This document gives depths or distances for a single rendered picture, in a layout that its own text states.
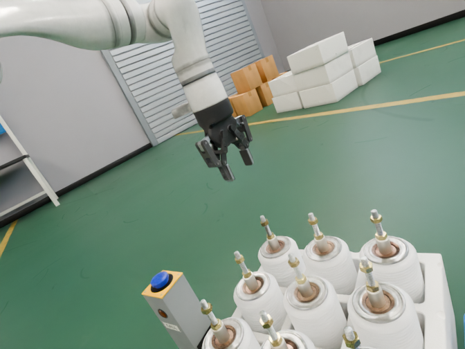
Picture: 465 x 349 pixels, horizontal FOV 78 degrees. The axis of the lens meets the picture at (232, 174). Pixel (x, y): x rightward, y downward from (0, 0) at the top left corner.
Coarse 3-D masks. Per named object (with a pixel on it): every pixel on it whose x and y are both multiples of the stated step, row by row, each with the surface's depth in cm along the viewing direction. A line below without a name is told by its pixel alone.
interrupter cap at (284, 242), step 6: (282, 240) 68; (288, 240) 67; (264, 246) 69; (282, 246) 67; (288, 246) 65; (264, 252) 67; (270, 252) 66; (276, 252) 65; (282, 252) 64; (270, 258) 65
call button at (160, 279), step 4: (160, 272) 63; (164, 272) 63; (156, 276) 62; (160, 276) 62; (164, 276) 61; (168, 276) 62; (152, 280) 62; (156, 280) 61; (160, 280) 60; (164, 280) 60; (152, 284) 61; (156, 284) 60; (160, 284) 60; (164, 284) 61
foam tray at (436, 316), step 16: (352, 256) 65; (432, 256) 56; (304, 272) 67; (432, 272) 53; (432, 288) 51; (416, 304) 49; (432, 304) 48; (448, 304) 54; (288, 320) 57; (432, 320) 46; (448, 320) 50; (256, 336) 57; (432, 336) 44; (448, 336) 46
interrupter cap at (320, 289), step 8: (312, 280) 54; (320, 280) 53; (288, 288) 54; (296, 288) 54; (312, 288) 52; (320, 288) 51; (288, 296) 52; (296, 296) 52; (312, 296) 51; (320, 296) 50; (296, 304) 50; (304, 304) 50; (312, 304) 49; (320, 304) 48
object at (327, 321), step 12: (336, 300) 50; (288, 312) 51; (300, 312) 49; (312, 312) 48; (324, 312) 48; (336, 312) 50; (300, 324) 50; (312, 324) 48; (324, 324) 48; (336, 324) 50; (312, 336) 50; (324, 336) 49; (336, 336) 50; (324, 348) 50; (336, 348) 51
